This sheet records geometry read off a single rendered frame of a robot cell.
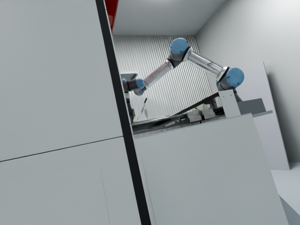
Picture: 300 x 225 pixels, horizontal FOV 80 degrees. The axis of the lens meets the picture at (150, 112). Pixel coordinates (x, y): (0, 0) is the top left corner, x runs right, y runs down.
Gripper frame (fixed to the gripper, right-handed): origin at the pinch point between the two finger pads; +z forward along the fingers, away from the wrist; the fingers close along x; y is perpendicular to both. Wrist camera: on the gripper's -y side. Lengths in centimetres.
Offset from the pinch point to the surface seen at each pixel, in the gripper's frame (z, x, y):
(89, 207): 22, -17, -77
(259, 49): -99, -176, 217
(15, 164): 11, -7, -84
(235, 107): 5, -63, -14
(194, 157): 22, -38, -39
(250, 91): -35, -143, 223
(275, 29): -113, -195, 190
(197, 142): 16, -41, -37
